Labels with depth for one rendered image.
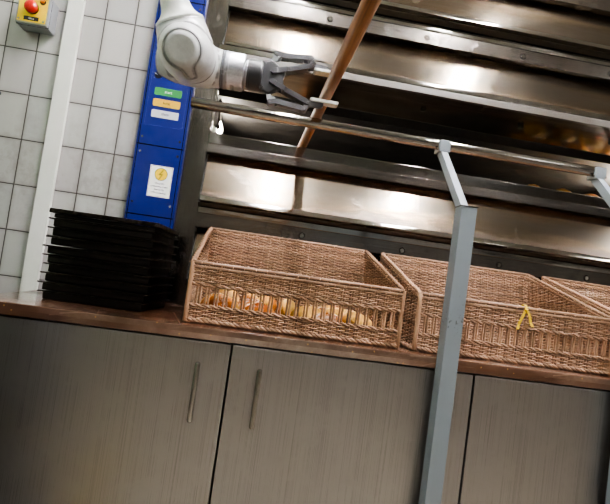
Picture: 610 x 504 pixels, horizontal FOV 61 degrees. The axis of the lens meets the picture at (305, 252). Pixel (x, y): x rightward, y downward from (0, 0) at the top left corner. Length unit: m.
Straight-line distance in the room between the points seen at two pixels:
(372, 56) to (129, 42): 0.85
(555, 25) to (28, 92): 1.90
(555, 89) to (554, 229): 0.53
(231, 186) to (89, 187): 0.47
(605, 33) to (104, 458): 2.20
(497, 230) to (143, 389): 1.33
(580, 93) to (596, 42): 0.20
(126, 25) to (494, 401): 1.64
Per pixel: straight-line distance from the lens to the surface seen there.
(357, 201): 1.84
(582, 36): 2.33
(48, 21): 2.00
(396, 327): 1.37
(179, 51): 1.11
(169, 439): 1.30
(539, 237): 2.07
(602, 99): 2.32
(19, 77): 2.03
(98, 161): 1.88
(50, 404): 1.34
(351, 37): 1.03
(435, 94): 1.83
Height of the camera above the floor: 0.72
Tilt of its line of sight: 3 degrees up
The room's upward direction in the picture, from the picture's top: 8 degrees clockwise
